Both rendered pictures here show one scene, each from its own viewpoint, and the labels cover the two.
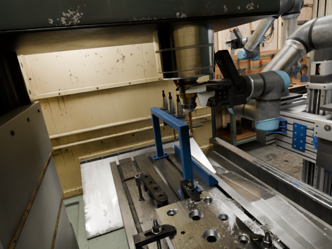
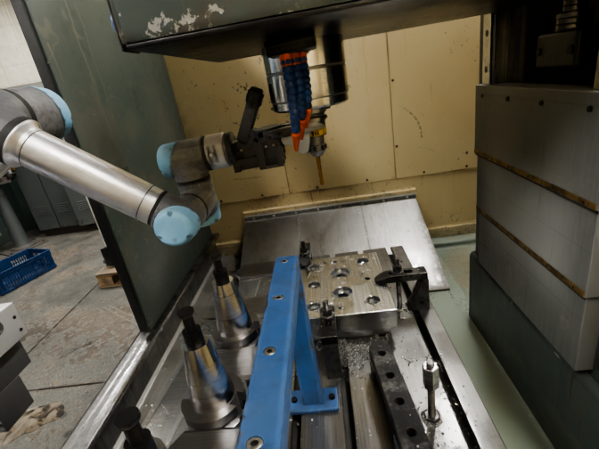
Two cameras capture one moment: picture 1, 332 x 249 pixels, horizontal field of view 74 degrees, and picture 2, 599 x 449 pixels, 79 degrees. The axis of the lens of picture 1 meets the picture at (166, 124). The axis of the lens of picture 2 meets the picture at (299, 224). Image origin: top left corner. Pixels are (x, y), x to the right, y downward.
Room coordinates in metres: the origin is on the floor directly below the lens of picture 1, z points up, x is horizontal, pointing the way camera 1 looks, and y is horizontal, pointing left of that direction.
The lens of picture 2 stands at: (1.37, 0.18, 1.50)
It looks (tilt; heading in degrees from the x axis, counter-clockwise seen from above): 22 degrees down; 203
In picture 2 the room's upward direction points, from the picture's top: 10 degrees counter-clockwise
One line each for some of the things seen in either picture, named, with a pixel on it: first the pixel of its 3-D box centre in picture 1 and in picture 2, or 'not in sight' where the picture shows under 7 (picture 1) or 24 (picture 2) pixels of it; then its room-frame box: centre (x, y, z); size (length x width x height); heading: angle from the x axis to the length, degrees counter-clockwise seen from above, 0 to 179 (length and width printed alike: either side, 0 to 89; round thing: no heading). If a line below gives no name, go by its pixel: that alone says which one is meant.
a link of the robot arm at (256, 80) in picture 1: (248, 86); (220, 151); (0.68, -0.27, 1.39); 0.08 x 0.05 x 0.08; 17
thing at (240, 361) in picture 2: not in sight; (227, 365); (1.10, -0.06, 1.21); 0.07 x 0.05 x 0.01; 107
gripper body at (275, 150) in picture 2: (227, 91); (257, 147); (0.66, -0.20, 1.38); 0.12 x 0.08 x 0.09; 107
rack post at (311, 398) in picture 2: (186, 163); (302, 344); (0.87, -0.07, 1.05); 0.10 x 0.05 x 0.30; 107
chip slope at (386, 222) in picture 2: not in sight; (334, 257); (-0.01, -0.28, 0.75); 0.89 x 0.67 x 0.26; 107
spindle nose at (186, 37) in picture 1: (184, 53); (306, 76); (0.62, -0.07, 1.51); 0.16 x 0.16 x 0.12
